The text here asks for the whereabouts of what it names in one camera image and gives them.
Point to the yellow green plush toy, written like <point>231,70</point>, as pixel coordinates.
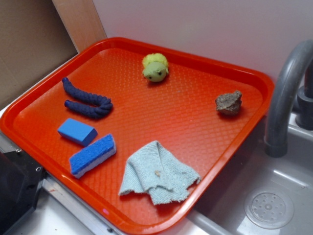
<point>155,67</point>

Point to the blue and white sponge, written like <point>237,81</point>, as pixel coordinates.
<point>91,156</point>

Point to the round sink drain cover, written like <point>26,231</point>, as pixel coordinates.
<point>268,208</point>

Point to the brown grey rock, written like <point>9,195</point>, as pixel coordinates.
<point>229,103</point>

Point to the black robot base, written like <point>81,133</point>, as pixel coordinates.
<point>21,179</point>

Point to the light blue knitted cloth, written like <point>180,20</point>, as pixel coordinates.
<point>155,171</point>

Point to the grey curved faucet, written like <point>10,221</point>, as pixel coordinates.
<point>294,88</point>

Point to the light wooden board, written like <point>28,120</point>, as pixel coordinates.
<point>81,21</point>

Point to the brown cardboard panel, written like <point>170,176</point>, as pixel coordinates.
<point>33,43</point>

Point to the blue rectangular block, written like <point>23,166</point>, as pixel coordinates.
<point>77,132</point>

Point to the orange plastic tray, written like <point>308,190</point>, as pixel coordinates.
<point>104,87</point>

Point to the grey plastic sink basin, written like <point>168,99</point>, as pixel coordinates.
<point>220,211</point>

